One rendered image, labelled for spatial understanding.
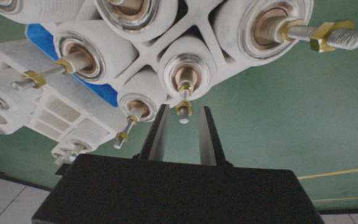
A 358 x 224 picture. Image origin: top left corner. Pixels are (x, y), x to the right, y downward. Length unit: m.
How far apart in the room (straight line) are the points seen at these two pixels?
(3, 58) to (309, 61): 0.91
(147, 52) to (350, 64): 0.70
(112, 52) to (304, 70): 0.61
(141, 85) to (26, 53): 0.38
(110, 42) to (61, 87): 0.30
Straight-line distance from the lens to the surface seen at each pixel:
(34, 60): 0.52
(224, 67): 0.26
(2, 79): 0.51
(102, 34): 0.22
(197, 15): 0.23
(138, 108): 0.22
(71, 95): 0.48
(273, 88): 0.59
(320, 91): 0.74
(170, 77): 0.18
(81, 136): 0.47
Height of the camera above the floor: 0.41
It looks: 48 degrees down
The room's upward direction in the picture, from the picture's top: 173 degrees counter-clockwise
